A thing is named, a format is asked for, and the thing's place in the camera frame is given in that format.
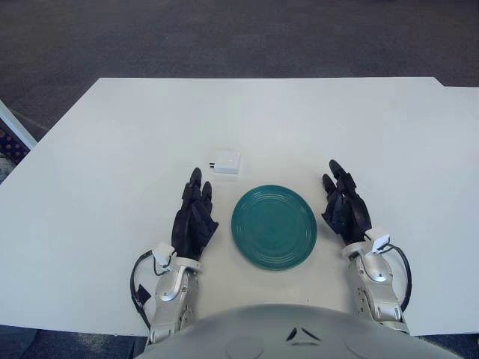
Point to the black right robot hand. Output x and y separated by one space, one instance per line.
353 217

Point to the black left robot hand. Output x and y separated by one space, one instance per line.
191 224

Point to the white square charger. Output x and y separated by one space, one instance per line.
228 161

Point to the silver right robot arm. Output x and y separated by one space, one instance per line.
378 295

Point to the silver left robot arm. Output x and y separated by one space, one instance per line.
168 288

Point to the teal ribbed plate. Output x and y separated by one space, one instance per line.
275 228

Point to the white right wrist connector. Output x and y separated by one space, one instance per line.
378 241

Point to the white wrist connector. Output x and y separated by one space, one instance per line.
164 256
378 241

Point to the white left wrist connector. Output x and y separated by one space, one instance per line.
164 256

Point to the grey robot torso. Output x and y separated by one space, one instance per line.
243 329

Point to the dark dotted patterned cloth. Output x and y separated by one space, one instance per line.
11 144

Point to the white frame board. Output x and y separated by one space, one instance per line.
15 123

